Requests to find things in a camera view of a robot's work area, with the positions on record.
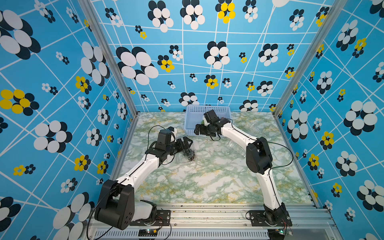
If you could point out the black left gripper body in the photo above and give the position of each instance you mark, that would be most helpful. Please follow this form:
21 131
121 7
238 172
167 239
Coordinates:
176 146

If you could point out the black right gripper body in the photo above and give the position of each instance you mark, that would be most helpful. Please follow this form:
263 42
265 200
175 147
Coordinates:
205 130

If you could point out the black grape bunch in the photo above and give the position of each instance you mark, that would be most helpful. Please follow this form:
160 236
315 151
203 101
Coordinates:
190 154

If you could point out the clear plastic clamshell container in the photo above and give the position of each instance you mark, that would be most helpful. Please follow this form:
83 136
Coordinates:
180 156

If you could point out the white perforated plastic basket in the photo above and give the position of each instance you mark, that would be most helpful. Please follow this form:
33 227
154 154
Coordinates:
194 116

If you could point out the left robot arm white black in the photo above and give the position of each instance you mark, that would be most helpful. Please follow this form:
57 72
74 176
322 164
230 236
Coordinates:
116 206

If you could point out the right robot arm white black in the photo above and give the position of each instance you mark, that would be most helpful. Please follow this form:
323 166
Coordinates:
259 160

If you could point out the left green circuit board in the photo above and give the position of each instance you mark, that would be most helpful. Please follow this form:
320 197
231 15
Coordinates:
148 233

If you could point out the green circuit board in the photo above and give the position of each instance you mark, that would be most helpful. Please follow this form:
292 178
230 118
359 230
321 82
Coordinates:
148 233
276 234

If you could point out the right green circuit board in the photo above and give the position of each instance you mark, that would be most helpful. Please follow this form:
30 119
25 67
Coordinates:
276 234

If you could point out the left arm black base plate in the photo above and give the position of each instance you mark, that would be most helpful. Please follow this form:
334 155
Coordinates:
162 218

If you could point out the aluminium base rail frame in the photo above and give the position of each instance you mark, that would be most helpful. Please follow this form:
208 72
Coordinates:
226 222

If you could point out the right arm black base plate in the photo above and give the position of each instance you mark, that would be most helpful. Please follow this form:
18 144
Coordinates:
269 219

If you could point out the aluminium corner post right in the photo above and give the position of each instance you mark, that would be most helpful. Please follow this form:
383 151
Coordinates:
320 36

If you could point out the aluminium corner post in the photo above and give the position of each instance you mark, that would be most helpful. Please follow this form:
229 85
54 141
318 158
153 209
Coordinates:
320 36
91 16

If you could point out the aluminium corner post left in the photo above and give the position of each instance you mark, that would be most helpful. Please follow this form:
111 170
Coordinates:
91 16

